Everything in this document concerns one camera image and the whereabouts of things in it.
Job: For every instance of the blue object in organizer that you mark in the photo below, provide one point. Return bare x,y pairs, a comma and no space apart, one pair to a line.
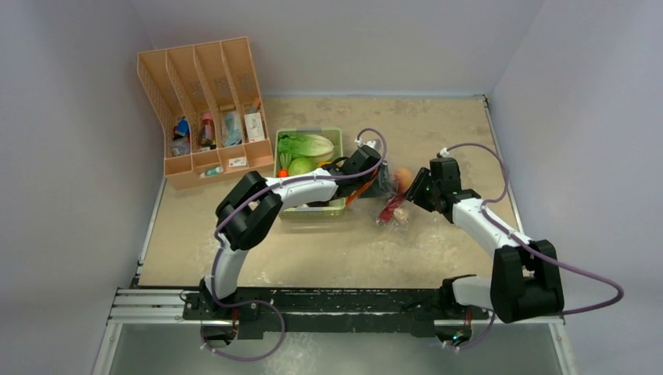
181,129

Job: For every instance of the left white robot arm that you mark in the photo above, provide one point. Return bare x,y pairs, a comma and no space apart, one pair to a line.
247,214

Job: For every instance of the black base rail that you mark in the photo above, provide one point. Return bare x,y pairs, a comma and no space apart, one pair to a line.
254,311

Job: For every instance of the light green plastic basket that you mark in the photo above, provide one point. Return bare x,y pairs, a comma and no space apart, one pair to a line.
333,207

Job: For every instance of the light blue packet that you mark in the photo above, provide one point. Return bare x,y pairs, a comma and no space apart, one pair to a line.
231,129

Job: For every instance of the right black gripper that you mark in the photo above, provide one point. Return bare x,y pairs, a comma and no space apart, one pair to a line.
421,187

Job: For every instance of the green white glue stick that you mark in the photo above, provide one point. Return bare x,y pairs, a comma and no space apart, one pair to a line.
218,170

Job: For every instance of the pink capped bottle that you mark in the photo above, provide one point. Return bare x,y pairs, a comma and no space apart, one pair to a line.
207,137

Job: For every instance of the white staples box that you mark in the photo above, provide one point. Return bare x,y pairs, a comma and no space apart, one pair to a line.
238,162

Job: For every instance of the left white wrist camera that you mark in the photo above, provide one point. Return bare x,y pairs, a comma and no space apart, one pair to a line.
374,143

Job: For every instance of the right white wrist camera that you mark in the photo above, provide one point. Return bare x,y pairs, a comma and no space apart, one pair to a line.
446,153

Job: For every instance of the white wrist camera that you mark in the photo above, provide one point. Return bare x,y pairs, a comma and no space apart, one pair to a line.
374,143
446,153

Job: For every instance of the white packaged item card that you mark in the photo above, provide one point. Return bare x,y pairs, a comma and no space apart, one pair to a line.
254,127

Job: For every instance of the fake orange carrot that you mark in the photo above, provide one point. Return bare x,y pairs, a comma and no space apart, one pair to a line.
284,161

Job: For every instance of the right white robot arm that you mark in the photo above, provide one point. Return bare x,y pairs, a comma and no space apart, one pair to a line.
523,284

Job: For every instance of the pink plastic file organizer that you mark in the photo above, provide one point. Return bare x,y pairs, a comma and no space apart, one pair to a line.
208,101

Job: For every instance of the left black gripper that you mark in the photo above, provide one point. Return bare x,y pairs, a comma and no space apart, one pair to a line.
381,186

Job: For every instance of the clear zip top bag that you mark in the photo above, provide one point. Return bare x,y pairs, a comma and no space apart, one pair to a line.
382,199

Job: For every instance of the fake peach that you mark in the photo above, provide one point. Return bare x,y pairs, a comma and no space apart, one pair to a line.
404,179

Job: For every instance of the fake napa cabbage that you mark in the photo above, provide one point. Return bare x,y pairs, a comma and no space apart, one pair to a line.
312,146

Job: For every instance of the fake green cabbage head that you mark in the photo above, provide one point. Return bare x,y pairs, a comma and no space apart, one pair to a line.
301,165

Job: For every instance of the fake red chili pepper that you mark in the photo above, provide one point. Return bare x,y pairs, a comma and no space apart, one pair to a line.
385,216

